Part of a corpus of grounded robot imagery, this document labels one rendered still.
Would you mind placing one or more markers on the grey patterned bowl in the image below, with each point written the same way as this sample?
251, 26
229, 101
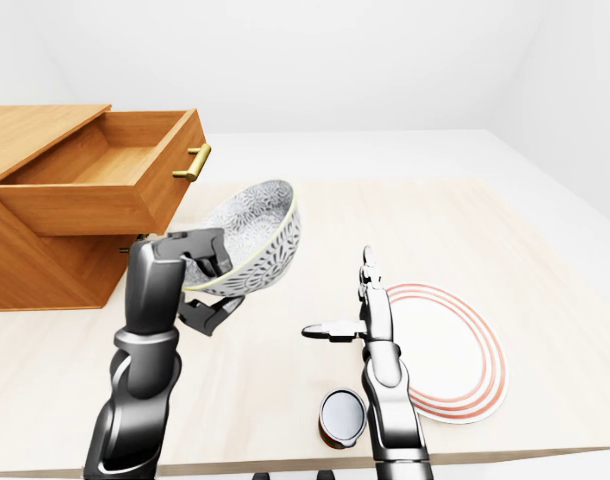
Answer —
265, 230

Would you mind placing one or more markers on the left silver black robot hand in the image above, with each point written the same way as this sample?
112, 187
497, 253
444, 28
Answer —
152, 285

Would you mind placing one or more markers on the closed wooden drawer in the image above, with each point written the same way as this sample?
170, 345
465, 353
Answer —
85, 270

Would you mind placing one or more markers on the tin with silver lid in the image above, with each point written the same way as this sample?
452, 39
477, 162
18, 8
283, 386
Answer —
341, 415

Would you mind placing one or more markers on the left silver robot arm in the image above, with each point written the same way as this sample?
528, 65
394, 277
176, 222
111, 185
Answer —
135, 390

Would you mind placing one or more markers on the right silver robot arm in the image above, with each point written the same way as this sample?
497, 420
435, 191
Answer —
392, 400

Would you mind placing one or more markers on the white plate with red rings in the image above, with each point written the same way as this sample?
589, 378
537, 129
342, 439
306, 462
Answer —
450, 355

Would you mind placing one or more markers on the small dark shape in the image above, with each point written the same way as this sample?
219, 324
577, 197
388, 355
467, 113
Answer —
261, 476
325, 475

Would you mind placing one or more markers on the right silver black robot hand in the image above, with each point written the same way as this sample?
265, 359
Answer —
377, 320

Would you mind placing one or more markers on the open wooden drawer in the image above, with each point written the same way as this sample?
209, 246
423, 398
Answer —
85, 210

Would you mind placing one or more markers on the wooden cabinet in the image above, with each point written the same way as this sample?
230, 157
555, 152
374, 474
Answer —
20, 270

